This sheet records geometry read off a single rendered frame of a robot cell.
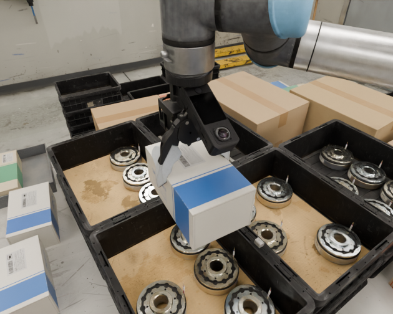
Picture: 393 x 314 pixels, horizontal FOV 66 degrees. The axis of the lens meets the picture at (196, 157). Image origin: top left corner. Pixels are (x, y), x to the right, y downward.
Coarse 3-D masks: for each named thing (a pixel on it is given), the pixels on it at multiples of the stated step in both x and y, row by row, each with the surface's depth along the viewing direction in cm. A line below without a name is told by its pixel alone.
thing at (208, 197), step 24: (192, 144) 60; (192, 168) 54; (216, 168) 54; (168, 192) 54; (192, 192) 49; (216, 192) 49; (240, 192) 49; (192, 216) 46; (216, 216) 49; (240, 216) 52; (192, 240) 50
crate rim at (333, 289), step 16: (320, 176) 83; (368, 208) 74; (384, 240) 66; (272, 256) 63; (368, 256) 63; (288, 272) 60; (352, 272) 60; (304, 288) 58; (336, 288) 58; (320, 304) 57
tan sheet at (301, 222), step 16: (256, 208) 87; (272, 208) 87; (288, 208) 87; (304, 208) 87; (288, 224) 83; (304, 224) 83; (320, 224) 83; (288, 240) 78; (304, 240) 78; (288, 256) 75; (304, 256) 75; (320, 256) 75; (304, 272) 71; (320, 272) 71; (336, 272) 71; (320, 288) 68
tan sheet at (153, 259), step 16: (144, 240) 78; (160, 240) 78; (128, 256) 75; (144, 256) 75; (160, 256) 75; (176, 256) 75; (128, 272) 71; (144, 272) 71; (160, 272) 71; (176, 272) 71; (192, 272) 71; (240, 272) 71; (128, 288) 68; (192, 288) 68; (160, 304) 65; (192, 304) 65; (208, 304) 65; (224, 304) 65
